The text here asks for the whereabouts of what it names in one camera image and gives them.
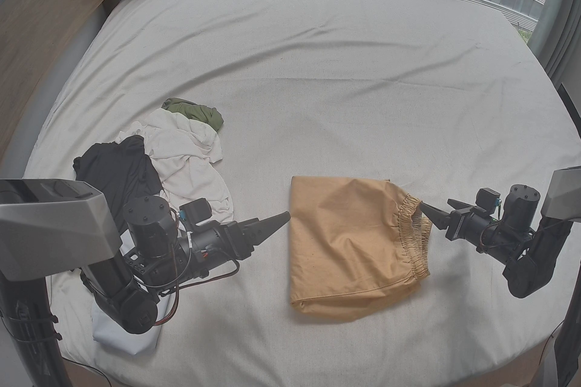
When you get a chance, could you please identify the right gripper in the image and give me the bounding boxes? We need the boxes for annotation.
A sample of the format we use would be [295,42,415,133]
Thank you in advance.
[421,198,493,246]

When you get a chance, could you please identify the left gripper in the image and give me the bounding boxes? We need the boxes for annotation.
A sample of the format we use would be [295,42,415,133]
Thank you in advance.
[191,221,261,270]

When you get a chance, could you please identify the tan shorts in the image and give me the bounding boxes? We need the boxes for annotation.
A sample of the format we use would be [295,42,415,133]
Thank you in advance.
[289,176,434,323]

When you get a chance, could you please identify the bed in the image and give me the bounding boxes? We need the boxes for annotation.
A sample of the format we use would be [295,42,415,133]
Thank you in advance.
[0,0,581,387]

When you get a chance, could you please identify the cream white garment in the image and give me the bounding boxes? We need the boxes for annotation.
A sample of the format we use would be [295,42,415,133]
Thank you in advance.
[113,108,235,225]

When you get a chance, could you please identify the black garment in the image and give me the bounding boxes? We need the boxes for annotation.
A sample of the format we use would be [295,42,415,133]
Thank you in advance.
[73,135,164,232]

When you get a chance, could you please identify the bluish white garment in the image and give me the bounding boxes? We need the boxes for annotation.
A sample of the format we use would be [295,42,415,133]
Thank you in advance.
[91,233,165,356]

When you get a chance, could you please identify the green garment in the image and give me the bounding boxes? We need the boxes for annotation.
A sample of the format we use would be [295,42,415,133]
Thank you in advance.
[161,97,224,134]

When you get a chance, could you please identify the grey-green curtain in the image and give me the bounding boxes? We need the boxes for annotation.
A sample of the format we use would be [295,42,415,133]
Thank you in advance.
[527,0,581,80]

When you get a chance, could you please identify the black cable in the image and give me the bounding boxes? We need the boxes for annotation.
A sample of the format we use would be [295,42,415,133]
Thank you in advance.
[170,259,240,291]

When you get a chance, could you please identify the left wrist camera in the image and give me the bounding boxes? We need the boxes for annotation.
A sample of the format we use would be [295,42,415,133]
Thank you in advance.
[179,198,212,232]

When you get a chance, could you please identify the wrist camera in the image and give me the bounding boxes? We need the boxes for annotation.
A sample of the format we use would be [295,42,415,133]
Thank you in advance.
[179,198,212,232]
[474,187,501,218]

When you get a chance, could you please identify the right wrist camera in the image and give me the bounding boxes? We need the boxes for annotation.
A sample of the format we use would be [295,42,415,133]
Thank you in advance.
[474,187,501,218]

